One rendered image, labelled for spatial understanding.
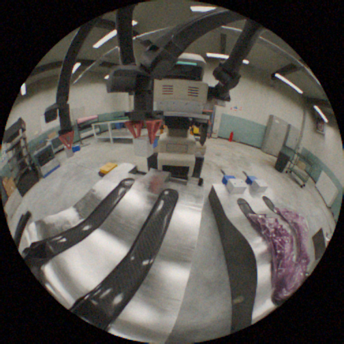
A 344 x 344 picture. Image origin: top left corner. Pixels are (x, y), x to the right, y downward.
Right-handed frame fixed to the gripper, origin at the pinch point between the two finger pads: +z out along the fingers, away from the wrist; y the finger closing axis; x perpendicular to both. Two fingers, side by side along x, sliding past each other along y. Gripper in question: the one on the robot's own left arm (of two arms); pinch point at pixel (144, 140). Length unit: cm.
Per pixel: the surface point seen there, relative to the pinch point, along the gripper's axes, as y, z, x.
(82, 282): 9.9, 3.7, -32.8
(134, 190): 5.5, 6.7, -14.3
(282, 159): 296, 45, 260
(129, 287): 14.2, 5.7, -29.7
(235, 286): 31.3, 13.0, -26.9
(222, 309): 31.1, 15.4, -32.9
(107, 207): 2.4, 7.5, -20.3
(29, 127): -643, -90, -55
